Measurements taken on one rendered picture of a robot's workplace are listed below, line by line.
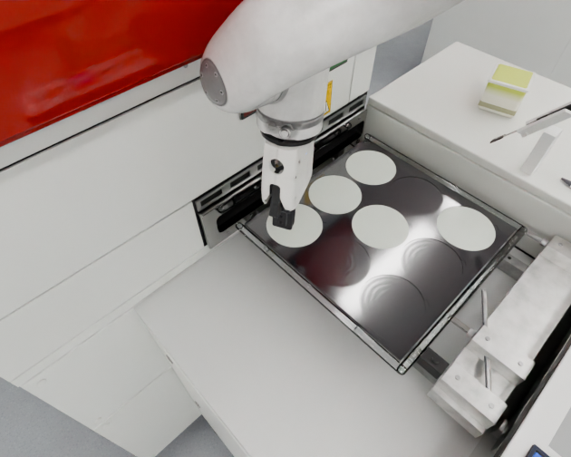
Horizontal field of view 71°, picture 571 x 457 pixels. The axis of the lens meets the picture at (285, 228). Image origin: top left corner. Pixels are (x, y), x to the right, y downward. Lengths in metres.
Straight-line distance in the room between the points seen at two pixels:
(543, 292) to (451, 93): 0.45
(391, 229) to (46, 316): 0.56
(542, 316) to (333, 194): 0.40
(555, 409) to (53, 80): 0.63
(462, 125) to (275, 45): 0.59
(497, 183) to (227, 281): 0.53
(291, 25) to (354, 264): 0.43
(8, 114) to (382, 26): 0.32
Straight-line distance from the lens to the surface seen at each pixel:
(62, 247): 0.60
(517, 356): 0.68
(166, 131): 0.57
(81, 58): 0.43
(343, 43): 0.35
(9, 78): 0.42
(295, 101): 0.47
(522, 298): 0.76
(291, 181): 0.52
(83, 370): 0.84
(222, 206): 0.71
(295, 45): 0.35
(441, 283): 0.70
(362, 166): 0.84
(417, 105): 0.91
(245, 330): 0.71
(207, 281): 0.76
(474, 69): 1.08
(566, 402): 0.62
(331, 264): 0.68
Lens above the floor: 1.46
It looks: 52 degrees down
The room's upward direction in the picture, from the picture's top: straight up
